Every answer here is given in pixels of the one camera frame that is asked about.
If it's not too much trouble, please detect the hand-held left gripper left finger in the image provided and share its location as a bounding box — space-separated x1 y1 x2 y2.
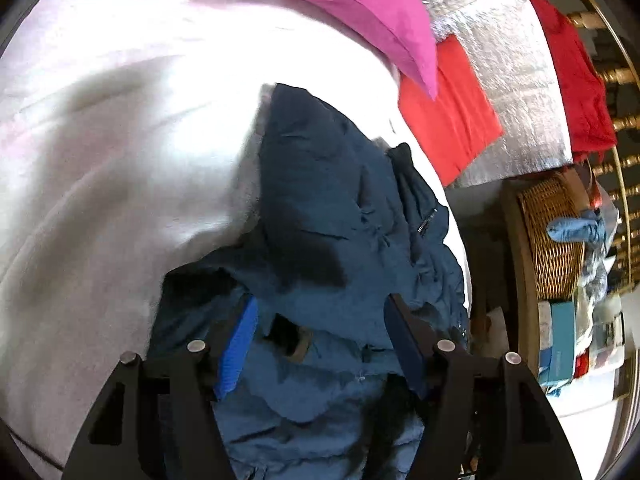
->
62 296 259 480

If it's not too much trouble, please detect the magenta pillow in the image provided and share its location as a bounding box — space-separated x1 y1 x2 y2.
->
220 0 441 101

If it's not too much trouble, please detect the orange-red cloth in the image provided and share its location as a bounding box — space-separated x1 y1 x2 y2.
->
398 35 504 187

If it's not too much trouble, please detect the white box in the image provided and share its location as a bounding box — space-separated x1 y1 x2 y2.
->
575 295 626 378

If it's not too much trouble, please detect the navy blue jacket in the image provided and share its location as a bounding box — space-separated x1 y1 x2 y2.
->
147 82 471 480

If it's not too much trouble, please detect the dark red cloth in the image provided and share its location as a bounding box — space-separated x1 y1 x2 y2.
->
512 0 617 163

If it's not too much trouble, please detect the golden wooden railing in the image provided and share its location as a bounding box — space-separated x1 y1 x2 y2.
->
507 0 640 281

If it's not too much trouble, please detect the wicker basket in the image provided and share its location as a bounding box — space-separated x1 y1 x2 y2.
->
515 172 601 301

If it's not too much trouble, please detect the light blue cloth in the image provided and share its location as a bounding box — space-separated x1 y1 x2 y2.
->
546 210 608 246

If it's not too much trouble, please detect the pale pink bed sheet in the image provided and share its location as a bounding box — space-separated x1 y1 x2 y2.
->
0 0 471 471

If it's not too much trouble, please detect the silver foil mat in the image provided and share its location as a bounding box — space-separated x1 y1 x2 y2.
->
407 0 573 188

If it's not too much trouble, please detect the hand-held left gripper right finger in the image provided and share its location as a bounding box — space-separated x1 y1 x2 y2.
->
382 294 583 480

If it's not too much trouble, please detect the teal box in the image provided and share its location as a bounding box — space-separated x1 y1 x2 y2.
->
539 300 578 396

